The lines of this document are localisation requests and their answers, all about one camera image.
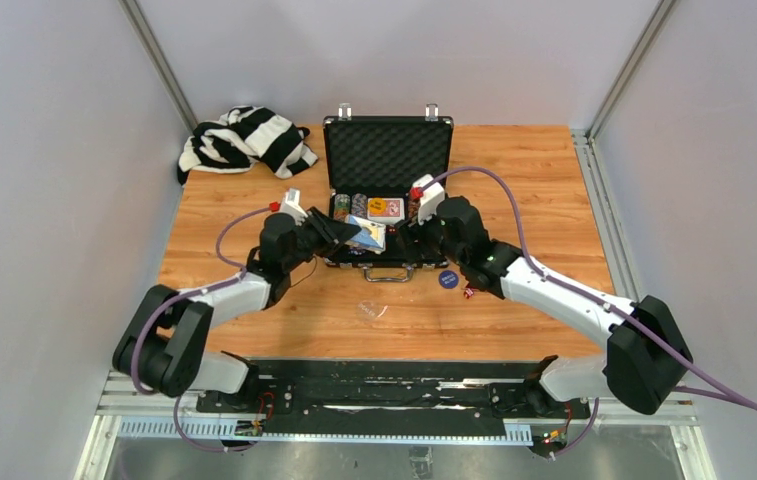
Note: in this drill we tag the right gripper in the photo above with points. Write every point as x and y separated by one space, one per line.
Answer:
408 234

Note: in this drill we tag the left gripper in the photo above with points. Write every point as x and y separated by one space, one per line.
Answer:
330 233

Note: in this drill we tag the blue small blind button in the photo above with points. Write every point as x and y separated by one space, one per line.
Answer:
449 279

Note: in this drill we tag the blue card deck box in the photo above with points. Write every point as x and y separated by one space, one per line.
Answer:
371 236

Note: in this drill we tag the black poker set case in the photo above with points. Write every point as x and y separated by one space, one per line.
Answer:
382 156

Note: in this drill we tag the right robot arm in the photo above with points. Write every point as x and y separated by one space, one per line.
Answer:
643 348

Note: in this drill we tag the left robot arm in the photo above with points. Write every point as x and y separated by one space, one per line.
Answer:
164 347

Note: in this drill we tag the green chip row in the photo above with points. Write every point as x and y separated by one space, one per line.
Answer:
341 207

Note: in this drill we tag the orange black chip row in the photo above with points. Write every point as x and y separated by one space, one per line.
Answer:
413 205

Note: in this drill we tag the red playing card deck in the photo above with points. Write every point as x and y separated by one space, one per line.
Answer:
396 212

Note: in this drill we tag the yellow big blind button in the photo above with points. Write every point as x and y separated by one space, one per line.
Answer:
377 207

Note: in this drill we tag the clear dealer button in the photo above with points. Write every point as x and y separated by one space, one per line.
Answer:
369 311

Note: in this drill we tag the black white striped cloth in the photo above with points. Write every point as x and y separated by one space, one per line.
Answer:
242 138

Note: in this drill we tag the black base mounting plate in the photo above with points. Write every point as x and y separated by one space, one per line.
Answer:
408 399

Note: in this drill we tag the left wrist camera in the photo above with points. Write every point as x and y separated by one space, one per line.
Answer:
290 205

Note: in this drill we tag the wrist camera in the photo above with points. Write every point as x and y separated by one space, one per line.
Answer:
290 205
426 194

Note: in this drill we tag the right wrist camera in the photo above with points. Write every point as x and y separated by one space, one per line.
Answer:
426 194

